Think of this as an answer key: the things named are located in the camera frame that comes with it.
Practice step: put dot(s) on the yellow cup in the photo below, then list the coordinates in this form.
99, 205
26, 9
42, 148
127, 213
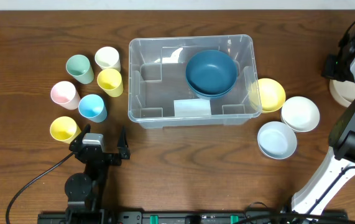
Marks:
110, 80
64, 129

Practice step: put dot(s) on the clear plastic storage container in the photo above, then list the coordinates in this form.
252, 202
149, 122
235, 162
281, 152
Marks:
157, 78

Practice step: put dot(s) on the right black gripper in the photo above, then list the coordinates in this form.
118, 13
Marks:
329, 66

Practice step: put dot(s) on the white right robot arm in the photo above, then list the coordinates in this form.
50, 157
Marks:
339, 164

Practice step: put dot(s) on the blue cup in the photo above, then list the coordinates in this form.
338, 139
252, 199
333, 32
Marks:
93, 108

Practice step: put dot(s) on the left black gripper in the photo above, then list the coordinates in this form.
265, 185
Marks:
101, 157

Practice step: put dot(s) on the white small bowl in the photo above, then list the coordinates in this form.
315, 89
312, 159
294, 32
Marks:
300, 114

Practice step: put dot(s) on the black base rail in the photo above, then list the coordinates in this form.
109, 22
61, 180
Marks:
254, 216

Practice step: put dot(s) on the pink cup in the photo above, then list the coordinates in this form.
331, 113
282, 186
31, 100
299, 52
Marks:
65, 94

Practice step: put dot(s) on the white label in container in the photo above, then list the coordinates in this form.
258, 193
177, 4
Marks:
192, 108

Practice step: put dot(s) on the yellow cup upper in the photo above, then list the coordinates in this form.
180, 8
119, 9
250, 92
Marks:
110, 80

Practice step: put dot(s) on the dark blue large bowl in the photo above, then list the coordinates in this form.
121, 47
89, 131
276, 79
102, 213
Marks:
211, 89
211, 65

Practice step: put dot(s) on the yellow cup lower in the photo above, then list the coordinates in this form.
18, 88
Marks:
64, 129

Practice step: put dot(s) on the cream cup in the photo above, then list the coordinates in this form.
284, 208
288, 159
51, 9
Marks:
108, 57

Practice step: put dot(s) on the light blue small bowl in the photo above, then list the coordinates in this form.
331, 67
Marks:
276, 140

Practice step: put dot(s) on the beige large bowl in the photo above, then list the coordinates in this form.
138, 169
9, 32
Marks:
342, 92

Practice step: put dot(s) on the yellow small bowl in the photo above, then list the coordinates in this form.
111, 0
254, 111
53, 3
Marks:
267, 94

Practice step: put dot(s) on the green cup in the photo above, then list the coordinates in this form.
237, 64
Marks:
79, 67

